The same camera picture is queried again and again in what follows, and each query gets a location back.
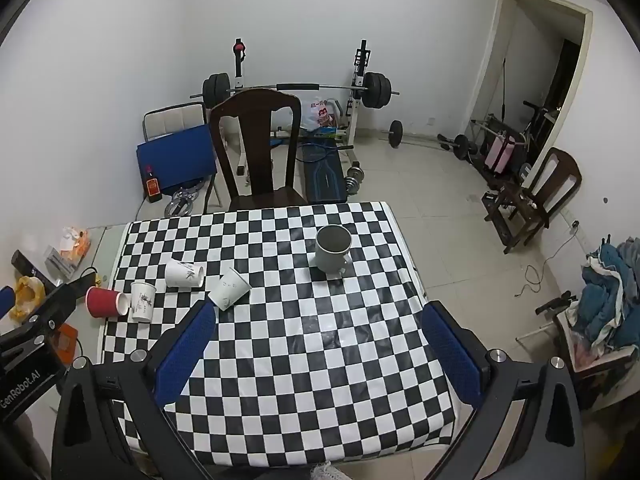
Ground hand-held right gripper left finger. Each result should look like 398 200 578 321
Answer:
51 300 218 480

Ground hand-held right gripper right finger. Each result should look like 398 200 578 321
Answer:
420 300 587 480

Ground grey ceramic mug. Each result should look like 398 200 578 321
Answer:
314 225 353 276

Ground red paper cup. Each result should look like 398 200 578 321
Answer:
85 286 130 319

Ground white printed paper cup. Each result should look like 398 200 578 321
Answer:
164 258 206 290
207 267 252 311
129 281 156 323

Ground yellow tape roll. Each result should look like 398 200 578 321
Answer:
13 276 45 320

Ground orange flat packet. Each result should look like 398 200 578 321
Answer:
54 322 79 362

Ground clear plastic box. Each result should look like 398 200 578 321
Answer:
42 244 77 277

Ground black rectangular box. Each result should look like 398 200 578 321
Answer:
11 249 57 289

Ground orange snack packet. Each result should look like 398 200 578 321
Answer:
59 226 92 262

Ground black white checkered tablecloth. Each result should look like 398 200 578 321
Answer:
100 201 459 467

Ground cardboard box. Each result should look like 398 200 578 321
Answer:
551 305 640 412

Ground dark bottle red label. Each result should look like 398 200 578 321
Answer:
143 164 164 204

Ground chrome metal hand grip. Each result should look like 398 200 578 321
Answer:
164 180 204 217

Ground pile of blue clothes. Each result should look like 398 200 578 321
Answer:
574 237 640 352

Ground dark wooden chair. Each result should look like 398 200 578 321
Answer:
208 88 310 212
483 147 583 255

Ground blue folded mat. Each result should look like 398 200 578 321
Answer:
136 124 219 192

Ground chrome dumbbell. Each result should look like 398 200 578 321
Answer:
344 161 366 195

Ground pink bag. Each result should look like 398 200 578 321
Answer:
483 132 519 174

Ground small barbell black plates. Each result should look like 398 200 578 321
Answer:
379 120 482 161

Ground white padded chair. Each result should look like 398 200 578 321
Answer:
142 101 209 142

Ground dark blue bench pad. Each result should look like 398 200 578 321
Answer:
298 145 347 205

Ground white weight bench rack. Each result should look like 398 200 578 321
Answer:
230 38 373 177

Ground white printed plastic bag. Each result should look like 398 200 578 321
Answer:
304 99 339 131

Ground barbell with black plates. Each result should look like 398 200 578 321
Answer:
190 72 401 110

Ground thin cable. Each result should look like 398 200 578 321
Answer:
515 219 582 297

